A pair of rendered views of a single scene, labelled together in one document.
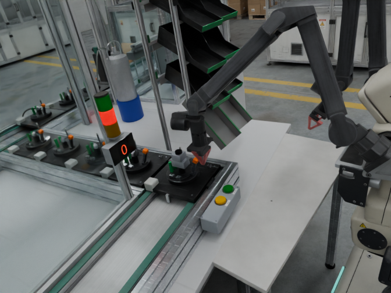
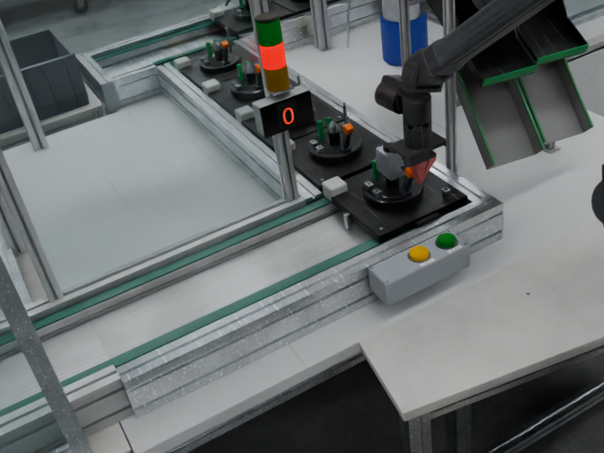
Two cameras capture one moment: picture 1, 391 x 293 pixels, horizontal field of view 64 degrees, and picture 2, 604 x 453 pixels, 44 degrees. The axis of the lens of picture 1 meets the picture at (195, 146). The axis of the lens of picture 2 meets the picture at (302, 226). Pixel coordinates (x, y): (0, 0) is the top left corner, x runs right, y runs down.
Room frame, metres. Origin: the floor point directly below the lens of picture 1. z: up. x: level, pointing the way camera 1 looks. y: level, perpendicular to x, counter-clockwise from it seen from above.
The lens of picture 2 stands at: (-0.24, -0.50, 1.93)
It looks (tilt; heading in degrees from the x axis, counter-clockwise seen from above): 36 degrees down; 32
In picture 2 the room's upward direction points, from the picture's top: 9 degrees counter-clockwise
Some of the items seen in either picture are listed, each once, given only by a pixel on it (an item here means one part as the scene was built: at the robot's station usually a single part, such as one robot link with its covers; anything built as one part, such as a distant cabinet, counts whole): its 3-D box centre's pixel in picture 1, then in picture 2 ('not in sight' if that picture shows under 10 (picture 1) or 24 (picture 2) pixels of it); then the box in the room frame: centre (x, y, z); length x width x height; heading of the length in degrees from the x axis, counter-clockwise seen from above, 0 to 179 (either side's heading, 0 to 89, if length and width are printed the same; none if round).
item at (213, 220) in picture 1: (221, 207); (419, 266); (0.89, -0.06, 0.93); 0.21 x 0.07 x 0.06; 146
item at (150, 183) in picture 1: (151, 184); (334, 189); (1.06, 0.21, 0.97); 0.05 x 0.05 x 0.04; 56
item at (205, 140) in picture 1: (199, 138); (417, 134); (1.02, -0.02, 1.17); 0.10 x 0.07 x 0.07; 146
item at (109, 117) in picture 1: (107, 115); (272, 53); (0.99, 0.28, 1.33); 0.05 x 0.05 x 0.05
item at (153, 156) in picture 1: (134, 157); (333, 135); (1.23, 0.28, 1.01); 0.24 x 0.24 x 0.13; 56
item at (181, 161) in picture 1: (177, 157); (388, 156); (1.09, 0.08, 1.06); 0.08 x 0.04 x 0.07; 53
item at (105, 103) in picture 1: (103, 102); (269, 31); (0.99, 0.28, 1.38); 0.05 x 0.05 x 0.05
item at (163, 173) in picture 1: (183, 177); (393, 195); (1.08, 0.07, 0.96); 0.24 x 0.24 x 0.02; 56
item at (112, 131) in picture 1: (112, 128); (276, 75); (0.99, 0.28, 1.28); 0.05 x 0.05 x 0.05
